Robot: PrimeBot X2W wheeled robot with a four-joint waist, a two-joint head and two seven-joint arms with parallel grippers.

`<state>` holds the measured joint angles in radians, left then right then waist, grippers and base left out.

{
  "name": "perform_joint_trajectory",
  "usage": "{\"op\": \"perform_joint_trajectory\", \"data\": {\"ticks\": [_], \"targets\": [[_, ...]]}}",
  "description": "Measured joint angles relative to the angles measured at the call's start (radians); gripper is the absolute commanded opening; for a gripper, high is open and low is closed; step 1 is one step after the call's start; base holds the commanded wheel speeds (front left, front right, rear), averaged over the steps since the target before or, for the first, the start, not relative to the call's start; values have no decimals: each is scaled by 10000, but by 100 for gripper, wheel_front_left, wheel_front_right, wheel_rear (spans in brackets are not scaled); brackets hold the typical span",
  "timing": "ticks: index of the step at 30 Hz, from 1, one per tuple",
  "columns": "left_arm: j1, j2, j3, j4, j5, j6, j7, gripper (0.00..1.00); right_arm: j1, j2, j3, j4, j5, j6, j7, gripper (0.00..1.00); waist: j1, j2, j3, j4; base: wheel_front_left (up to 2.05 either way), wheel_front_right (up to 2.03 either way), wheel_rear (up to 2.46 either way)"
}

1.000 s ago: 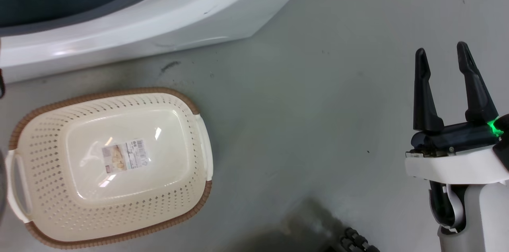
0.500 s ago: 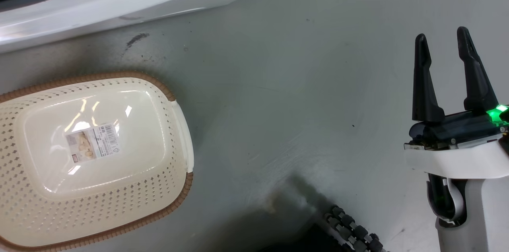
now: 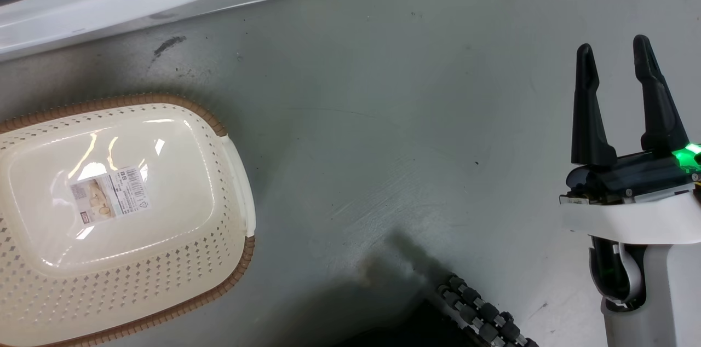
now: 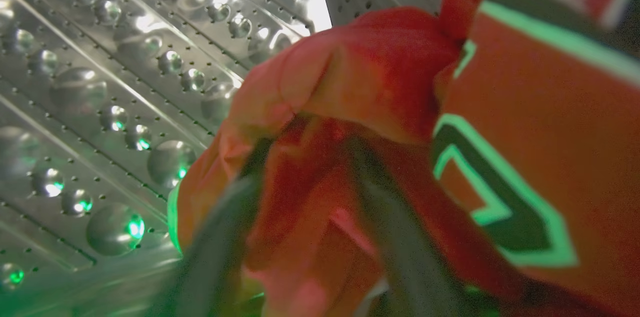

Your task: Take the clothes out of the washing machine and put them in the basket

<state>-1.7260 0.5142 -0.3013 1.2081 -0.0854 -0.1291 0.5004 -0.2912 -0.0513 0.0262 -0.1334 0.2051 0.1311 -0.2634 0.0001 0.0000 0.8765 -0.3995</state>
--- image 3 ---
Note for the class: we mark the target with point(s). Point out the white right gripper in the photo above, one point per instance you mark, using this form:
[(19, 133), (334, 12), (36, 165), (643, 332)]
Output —
[(635, 199)]

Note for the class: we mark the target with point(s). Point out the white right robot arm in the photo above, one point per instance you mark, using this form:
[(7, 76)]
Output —
[(657, 298)]

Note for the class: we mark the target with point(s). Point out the cream perforated laundry basket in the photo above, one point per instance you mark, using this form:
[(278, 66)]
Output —
[(181, 237)]

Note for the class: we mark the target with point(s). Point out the paper product label sticker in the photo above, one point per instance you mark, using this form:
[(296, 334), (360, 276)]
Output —
[(109, 196)]

